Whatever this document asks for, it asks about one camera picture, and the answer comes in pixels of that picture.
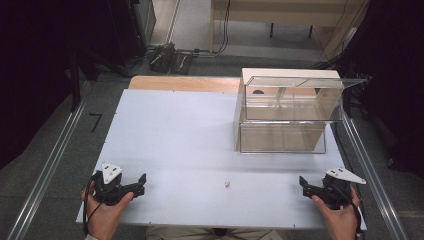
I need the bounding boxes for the clear acrylic box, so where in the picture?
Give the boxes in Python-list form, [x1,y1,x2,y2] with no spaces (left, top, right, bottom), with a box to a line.
[232,67,368,155]

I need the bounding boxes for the person's right hand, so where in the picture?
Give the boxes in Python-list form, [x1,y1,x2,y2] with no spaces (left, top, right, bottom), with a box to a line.
[311,185,363,240]

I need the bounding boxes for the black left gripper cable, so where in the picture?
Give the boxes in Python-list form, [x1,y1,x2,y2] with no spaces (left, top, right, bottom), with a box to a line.
[82,171,103,236]

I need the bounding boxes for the black cabinet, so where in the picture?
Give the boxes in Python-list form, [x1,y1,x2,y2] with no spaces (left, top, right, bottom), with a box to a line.
[106,0,157,66]

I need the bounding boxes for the black equipment on floor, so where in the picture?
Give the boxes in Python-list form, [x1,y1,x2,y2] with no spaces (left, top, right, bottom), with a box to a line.
[148,41,195,76]

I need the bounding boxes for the white table board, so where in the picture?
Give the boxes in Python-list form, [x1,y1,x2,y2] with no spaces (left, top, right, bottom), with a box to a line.
[75,88,368,232]

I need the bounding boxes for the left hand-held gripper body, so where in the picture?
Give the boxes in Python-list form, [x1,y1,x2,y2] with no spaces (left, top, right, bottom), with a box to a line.
[91,162,138,206]

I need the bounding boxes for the person's left hand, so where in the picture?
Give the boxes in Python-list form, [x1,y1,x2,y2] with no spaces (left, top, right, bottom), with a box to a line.
[80,181,135,240]

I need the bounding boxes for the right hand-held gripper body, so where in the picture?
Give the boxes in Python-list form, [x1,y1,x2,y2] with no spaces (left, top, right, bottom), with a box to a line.
[317,167,367,211]

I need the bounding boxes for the metal floor rail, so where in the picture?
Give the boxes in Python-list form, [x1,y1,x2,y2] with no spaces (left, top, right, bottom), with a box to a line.
[6,98,88,240]
[341,111,409,240]

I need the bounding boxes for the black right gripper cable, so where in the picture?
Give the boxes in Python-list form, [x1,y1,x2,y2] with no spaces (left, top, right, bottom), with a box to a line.
[333,184,365,235]

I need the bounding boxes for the dark curtain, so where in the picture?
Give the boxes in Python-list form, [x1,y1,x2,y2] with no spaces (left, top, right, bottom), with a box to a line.
[0,0,116,170]
[336,0,424,179]

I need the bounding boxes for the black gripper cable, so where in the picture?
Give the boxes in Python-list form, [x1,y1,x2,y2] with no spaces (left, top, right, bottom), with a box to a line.
[82,171,103,236]
[333,184,365,235]

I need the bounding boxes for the light wooden desk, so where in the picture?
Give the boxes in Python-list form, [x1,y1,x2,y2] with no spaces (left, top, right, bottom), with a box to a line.
[209,0,371,54]

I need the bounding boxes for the black hanging cables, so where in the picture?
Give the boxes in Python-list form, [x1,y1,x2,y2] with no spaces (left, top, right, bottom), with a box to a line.
[212,0,232,55]

